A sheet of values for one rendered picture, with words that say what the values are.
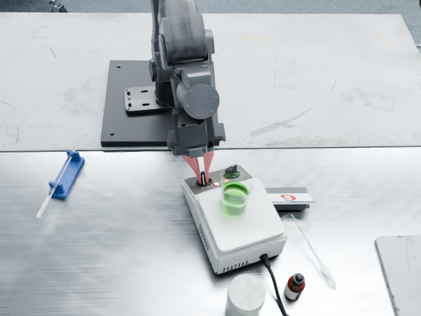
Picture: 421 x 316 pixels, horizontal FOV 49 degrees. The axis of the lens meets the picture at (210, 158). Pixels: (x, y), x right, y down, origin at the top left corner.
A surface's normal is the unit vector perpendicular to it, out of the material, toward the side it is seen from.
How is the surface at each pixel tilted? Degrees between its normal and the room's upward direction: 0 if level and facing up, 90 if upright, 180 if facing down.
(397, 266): 0
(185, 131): 61
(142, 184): 0
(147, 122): 2
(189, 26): 35
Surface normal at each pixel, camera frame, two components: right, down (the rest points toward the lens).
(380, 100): 0.04, -0.61
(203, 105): 0.24, 0.37
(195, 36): 0.18, -0.07
